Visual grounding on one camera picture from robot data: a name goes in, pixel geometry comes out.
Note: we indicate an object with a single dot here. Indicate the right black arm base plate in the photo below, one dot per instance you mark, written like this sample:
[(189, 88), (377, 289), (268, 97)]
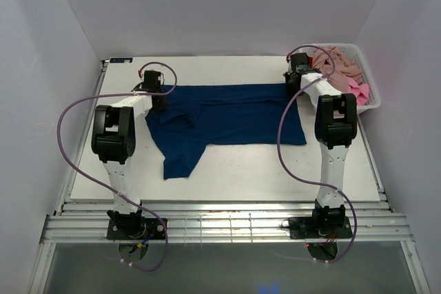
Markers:
[(305, 228)]

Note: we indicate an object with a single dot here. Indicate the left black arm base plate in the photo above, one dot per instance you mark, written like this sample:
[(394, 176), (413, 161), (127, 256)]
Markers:
[(145, 228)]

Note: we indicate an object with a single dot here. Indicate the beige pink t shirt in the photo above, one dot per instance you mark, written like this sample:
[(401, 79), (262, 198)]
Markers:
[(345, 73)]

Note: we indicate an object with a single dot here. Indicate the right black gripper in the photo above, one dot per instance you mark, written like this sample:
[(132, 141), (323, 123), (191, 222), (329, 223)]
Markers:
[(291, 93)]

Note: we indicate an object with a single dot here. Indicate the aluminium frame rails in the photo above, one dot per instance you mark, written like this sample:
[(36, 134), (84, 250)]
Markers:
[(222, 222)]

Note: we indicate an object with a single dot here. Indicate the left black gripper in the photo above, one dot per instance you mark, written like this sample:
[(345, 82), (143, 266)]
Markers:
[(162, 105)]

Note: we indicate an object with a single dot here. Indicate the dark blue t shirt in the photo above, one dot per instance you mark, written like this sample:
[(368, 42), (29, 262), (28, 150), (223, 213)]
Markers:
[(204, 115)]

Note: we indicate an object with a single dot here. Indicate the white perforated plastic basket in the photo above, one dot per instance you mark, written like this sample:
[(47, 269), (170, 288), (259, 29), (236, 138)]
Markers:
[(354, 54)]

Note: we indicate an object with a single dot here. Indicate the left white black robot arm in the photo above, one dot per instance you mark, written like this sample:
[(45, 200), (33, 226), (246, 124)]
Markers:
[(114, 138)]

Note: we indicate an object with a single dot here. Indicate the blue white label sticker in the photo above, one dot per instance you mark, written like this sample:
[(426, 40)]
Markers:
[(121, 60)]

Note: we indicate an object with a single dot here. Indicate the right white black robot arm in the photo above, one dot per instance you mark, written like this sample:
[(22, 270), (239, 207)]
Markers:
[(335, 127)]

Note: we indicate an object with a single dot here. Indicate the bright pink t shirt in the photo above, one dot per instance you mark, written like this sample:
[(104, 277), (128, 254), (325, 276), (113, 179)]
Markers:
[(360, 91)]

